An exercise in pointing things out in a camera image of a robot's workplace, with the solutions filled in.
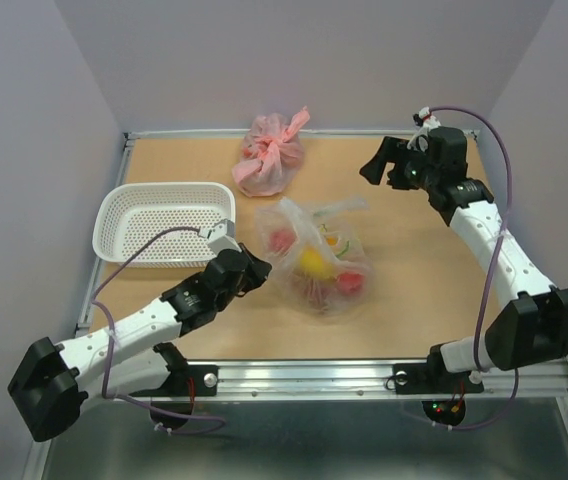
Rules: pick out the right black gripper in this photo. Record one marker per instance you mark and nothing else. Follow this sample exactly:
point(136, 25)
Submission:
point(392, 150)

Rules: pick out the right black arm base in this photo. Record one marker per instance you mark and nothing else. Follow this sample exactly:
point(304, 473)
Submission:
point(429, 390)

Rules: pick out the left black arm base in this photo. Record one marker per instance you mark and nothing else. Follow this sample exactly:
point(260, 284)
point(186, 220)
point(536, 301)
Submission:
point(173, 402)

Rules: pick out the clear plastic fruit bag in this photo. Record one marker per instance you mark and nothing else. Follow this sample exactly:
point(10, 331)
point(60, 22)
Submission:
point(286, 227)

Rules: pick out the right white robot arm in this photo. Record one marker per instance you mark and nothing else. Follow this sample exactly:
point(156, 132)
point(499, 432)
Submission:
point(532, 326)

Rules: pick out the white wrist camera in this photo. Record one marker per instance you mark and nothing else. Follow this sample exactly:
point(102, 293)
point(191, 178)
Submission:
point(220, 236)
point(425, 121)

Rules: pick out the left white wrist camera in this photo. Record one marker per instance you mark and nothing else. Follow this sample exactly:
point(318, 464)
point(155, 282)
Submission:
point(220, 236)

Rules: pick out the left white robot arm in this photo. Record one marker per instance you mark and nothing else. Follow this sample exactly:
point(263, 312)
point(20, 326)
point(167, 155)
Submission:
point(55, 383)

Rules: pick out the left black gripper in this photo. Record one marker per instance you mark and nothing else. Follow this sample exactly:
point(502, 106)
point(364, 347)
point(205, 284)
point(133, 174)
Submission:
point(258, 270)

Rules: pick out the yellow fruit in bag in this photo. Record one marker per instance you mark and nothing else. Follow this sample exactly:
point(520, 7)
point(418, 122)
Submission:
point(312, 264)

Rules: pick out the pink knotted plastic bag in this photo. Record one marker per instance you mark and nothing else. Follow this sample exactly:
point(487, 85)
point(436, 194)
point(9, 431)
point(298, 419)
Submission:
point(271, 154)

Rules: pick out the aluminium front rail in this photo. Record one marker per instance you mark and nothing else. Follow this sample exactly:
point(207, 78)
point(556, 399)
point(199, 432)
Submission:
point(314, 380)

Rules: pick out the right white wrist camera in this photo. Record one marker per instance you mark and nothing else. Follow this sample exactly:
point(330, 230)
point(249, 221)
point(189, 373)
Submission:
point(425, 121)

